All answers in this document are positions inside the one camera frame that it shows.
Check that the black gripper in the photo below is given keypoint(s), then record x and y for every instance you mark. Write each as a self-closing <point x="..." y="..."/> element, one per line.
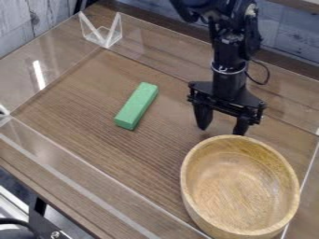
<point x="226" y="95"/>

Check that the green rectangular block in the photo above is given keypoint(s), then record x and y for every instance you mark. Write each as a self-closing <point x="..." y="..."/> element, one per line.
<point x="135" y="106"/>

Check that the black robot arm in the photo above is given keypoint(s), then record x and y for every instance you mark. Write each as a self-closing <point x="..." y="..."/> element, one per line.
<point x="235" y="38"/>

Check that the wooden bowl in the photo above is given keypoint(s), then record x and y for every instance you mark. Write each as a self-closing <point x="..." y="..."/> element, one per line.
<point x="239" y="188"/>

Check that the clear acrylic corner bracket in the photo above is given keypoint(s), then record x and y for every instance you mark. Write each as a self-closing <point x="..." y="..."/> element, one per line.
<point x="102" y="36"/>

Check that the black table leg bracket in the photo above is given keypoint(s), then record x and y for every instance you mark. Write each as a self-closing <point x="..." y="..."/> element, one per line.
<point x="43" y="226"/>

